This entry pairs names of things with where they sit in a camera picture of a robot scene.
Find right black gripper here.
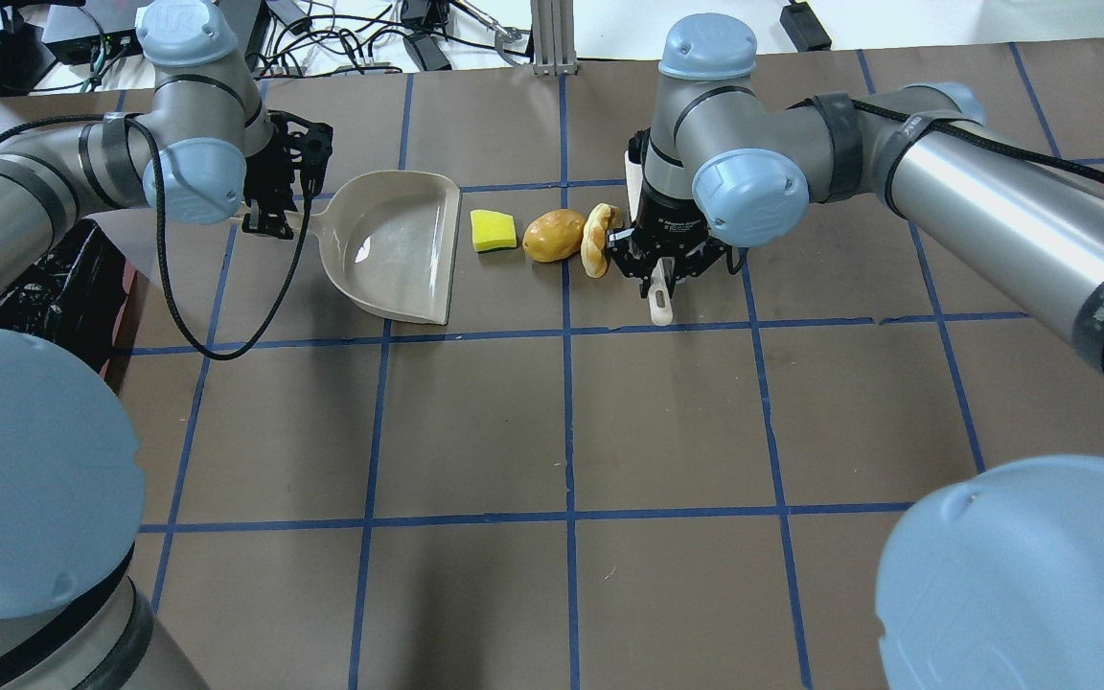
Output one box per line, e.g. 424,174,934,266
605,182,745,296

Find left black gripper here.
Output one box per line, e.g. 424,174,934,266
241,115,308,241

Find beige hand brush black bristles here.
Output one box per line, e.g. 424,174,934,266
625,129,675,327

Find beige plastic dustpan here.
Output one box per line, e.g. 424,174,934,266
308,170,463,326

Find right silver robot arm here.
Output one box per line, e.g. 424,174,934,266
590,13,1104,689

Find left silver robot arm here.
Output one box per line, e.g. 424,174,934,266
0,1,293,689

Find black bag lined bin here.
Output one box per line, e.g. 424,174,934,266
0,217,127,376

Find twisted bread roll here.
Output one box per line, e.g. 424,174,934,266
578,202,623,279

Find brown potato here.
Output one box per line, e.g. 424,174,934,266
521,209,587,264

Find yellow green sponge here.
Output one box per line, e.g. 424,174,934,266
470,209,518,254

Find black power adapter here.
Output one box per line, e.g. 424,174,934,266
779,1,834,53

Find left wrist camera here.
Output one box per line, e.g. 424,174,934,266
270,110,335,197

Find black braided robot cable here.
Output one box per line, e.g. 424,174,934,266
0,117,328,362

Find aluminium frame post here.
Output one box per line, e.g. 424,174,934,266
530,0,578,76

